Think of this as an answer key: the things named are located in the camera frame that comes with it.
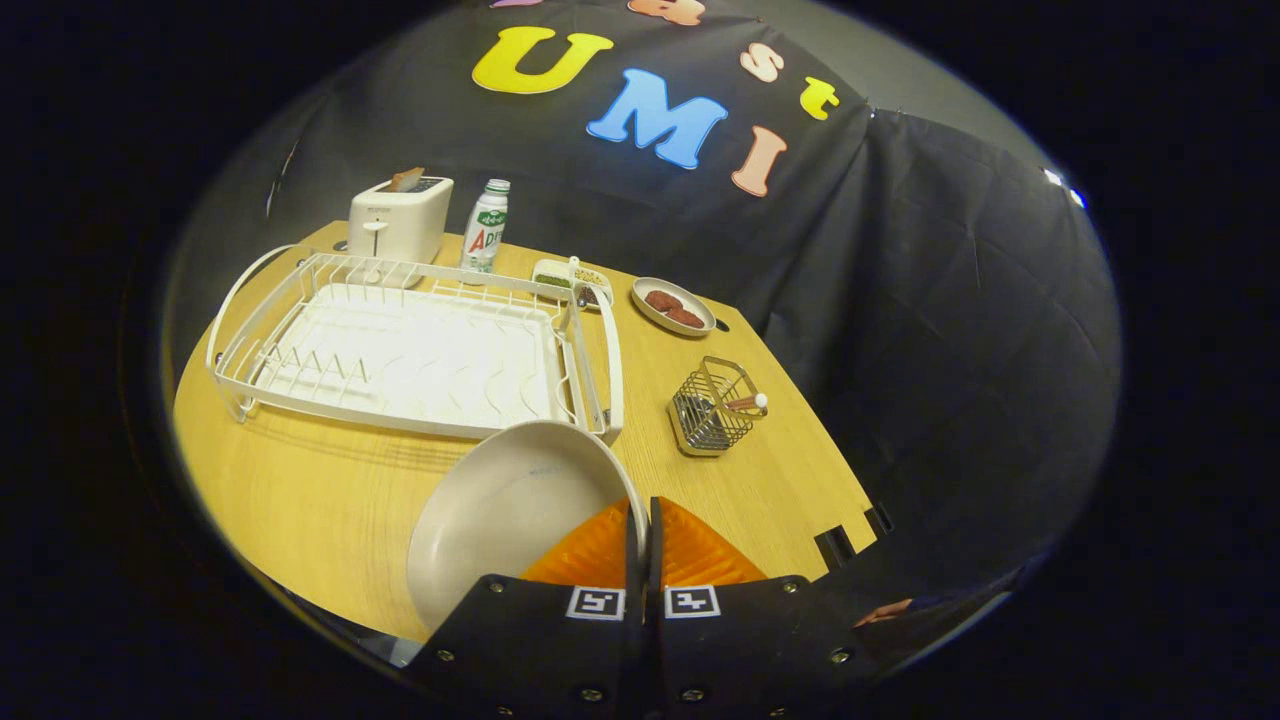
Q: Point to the white toaster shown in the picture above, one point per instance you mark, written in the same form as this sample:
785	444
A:
400	225

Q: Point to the red meat patty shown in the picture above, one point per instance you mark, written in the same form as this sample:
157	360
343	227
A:
686	318
663	300

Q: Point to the small white spoon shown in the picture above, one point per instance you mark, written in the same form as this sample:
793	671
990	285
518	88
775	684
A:
575	275

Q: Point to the brown toast slice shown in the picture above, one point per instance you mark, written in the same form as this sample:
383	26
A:
407	180

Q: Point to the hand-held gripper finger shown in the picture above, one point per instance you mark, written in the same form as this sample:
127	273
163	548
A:
634	570
655	570

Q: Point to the round beige plate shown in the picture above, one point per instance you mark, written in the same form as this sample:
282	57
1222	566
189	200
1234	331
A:
500	520

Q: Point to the white divided condiment dish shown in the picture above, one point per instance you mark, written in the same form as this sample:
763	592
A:
550	272

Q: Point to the white bottle with green label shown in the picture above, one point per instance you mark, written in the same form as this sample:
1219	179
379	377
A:
485	235

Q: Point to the shallow beige dish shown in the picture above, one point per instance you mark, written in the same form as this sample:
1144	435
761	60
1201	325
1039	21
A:
690	297

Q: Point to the black backdrop cloth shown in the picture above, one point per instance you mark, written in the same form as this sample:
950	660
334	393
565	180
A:
950	300

